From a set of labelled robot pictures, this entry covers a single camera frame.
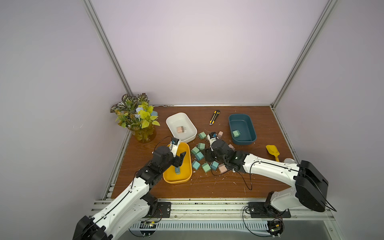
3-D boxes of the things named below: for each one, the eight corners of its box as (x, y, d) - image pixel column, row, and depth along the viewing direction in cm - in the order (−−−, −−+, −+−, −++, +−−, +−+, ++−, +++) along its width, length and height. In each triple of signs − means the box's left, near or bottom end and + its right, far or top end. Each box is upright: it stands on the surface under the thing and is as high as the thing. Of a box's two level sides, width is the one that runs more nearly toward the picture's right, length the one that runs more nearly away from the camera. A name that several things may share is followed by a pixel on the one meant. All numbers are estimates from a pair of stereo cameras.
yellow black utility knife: (207, 124, 111) (207, 122, 110) (215, 110, 120) (215, 109, 119) (212, 126, 110) (212, 124, 109) (220, 112, 119) (220, 110, 118)
